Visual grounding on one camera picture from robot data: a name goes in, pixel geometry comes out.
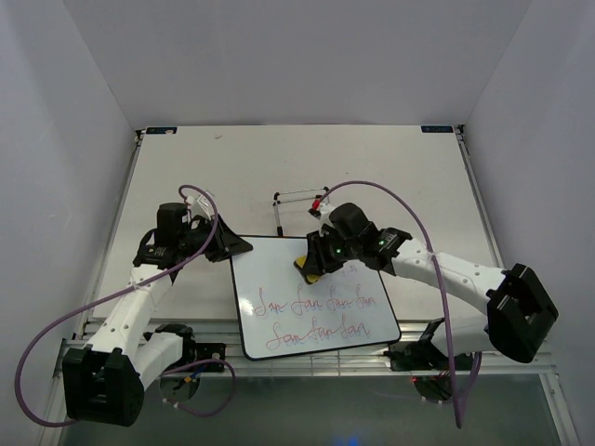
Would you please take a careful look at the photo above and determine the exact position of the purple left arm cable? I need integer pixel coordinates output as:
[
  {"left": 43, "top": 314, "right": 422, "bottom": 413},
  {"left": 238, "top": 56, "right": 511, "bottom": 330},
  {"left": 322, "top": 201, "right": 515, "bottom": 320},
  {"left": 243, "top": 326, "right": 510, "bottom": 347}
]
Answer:
[{"left": 14, "top": 184, "right": 237, "bottom": 427}]

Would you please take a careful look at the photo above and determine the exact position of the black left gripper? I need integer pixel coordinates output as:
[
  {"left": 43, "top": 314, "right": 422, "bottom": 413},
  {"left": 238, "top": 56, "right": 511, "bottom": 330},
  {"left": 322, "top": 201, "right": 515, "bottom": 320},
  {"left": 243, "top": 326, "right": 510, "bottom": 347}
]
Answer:
[{"left": 180, "top": 215, "right": 253, "bottom": 264}]

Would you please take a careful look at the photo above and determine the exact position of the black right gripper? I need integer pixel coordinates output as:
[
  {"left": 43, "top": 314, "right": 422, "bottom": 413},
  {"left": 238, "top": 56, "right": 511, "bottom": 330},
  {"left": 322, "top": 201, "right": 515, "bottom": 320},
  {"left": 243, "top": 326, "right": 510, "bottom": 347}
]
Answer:
[{"left": 302, "top": 227, "right": 362, "bottom": 277}]

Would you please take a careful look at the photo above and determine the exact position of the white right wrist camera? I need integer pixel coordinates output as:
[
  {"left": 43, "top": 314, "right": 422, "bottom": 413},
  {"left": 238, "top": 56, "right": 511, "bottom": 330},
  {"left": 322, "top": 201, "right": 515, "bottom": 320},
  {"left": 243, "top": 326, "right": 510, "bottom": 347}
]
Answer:
[{"left": 308, "top": 199, "right": 336, "bottom": 229}]

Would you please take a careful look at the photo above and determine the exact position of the blue label sticker right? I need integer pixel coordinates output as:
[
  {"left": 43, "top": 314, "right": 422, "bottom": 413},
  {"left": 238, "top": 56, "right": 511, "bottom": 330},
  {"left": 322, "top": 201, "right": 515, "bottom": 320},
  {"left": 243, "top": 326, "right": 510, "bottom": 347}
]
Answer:
[{"left": 420, "top": 125, "right": 454, "bottom": 134}]

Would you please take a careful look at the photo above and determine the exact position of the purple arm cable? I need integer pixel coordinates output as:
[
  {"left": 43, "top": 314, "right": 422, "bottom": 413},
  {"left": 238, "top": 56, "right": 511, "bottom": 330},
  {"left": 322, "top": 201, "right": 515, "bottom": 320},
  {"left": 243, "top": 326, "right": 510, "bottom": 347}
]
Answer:
[
  {"left": 315, "top": 180, "right": 483, "bottom": 429},
  {"left": 14, "top": 184, "right": 237, "bottom": 427}
]

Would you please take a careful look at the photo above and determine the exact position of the aluminium table frame rail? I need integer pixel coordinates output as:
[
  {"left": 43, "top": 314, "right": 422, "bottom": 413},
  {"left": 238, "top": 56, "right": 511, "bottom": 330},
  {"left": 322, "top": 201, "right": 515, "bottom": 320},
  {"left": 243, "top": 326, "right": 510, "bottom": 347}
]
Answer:
[{"left": 53, "top": 319, "right": 558, "bottom": 377}]

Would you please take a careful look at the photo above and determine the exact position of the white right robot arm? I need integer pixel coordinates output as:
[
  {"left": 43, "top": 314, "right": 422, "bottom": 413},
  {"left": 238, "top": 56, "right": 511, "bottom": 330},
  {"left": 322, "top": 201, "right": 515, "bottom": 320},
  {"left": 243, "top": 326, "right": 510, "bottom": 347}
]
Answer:
[{"left": 294, "top": 203, "right": 559, "bottom": 371}]

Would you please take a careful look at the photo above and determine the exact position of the blue label sticker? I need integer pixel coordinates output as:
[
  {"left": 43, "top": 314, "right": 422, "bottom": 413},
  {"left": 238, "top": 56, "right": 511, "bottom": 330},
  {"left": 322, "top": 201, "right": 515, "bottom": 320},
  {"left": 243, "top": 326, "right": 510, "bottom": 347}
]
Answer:
[
  {"left": 420, "top": 125, "right": 454, "bottom": 134},
  {"left": 145, "top": 126, "right": 178, "bottom": 135}
]

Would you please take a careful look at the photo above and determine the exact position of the blue label sticker left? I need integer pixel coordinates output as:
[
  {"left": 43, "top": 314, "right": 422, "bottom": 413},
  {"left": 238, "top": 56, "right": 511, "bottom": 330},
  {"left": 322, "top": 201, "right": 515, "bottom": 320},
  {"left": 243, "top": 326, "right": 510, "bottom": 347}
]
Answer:
[{"left": 145, "top": 126, "right": 178, "bottom": 135}]

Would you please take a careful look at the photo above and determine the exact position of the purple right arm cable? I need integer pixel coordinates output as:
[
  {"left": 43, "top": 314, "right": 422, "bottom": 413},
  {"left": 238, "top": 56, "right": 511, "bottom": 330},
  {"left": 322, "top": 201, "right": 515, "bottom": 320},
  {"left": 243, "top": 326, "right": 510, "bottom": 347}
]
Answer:
[{"left": 315, "top": 180, "right": 483, "bottom": 429}]

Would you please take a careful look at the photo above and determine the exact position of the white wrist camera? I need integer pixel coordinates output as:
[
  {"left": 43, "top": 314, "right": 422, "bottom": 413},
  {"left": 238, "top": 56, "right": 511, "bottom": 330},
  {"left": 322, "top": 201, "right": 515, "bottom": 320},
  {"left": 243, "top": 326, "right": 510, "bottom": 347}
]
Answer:
[
  {"left": 184, "top": 194, "right": 215, "bottom": 220},
  {"left": 308, "top": 199, "right": 336, "bottom": 229}
]

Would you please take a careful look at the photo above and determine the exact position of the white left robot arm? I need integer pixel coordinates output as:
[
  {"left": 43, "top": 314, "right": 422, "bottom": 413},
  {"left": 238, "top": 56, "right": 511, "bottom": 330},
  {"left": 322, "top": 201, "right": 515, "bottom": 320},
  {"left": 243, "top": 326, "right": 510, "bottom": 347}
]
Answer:
[{"left": 62, "top": 203, "right": 253, "bottom": 426}]

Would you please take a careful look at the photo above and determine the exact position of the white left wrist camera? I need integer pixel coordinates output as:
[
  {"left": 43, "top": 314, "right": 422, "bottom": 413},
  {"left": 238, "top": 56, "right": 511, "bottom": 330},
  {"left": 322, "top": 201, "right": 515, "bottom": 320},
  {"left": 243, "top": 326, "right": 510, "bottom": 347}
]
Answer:
[{"left": 184, "top": 194, "right": 215, "bottom": 220}]

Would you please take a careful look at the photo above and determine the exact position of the black metal easel stand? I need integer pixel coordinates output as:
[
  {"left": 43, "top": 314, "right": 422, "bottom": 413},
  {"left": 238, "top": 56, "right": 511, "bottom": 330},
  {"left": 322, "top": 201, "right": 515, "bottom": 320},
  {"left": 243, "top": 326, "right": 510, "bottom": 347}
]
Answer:
[{"left": 271, "top": 186, "right": 330, "bottom": 237}]

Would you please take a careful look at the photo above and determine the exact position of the yellow whiteboard eraser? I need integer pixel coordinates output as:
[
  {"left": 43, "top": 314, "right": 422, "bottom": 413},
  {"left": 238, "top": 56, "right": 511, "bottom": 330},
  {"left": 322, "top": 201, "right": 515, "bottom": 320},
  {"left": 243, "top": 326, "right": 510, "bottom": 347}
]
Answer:
[{"left": 293, "top": 256, "right": 322, "bottom": 285}]

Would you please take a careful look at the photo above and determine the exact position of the white whiteboard black frame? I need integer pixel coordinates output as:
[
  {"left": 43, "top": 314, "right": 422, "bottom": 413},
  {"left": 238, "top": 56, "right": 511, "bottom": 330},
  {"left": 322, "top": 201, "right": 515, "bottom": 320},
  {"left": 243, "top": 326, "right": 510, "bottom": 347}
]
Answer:
[{"left": 230, "top": 236, "right": 402, "bottom": 361}]

